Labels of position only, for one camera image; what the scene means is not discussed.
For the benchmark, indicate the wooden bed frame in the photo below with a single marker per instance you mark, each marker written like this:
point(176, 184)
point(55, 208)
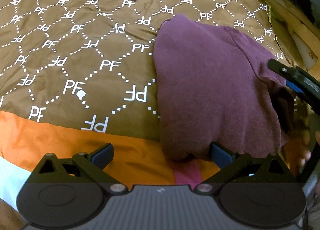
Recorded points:
point(287, 19)

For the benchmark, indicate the brown patterned duvet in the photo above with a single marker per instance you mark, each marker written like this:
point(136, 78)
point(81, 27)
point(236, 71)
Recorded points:
point(78, 73)

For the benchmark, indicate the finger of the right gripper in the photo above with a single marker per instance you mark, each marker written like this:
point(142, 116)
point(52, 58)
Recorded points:
point(303, 80)
point(294, 88)

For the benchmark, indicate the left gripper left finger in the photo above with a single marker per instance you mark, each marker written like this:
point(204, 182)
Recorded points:
point(68, 192)

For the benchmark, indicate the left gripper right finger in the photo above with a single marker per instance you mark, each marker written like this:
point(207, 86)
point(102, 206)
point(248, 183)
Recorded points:
point(253, 192)

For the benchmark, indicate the maroon long sleeve top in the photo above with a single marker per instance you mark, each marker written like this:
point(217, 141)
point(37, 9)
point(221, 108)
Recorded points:
point(214, 86)

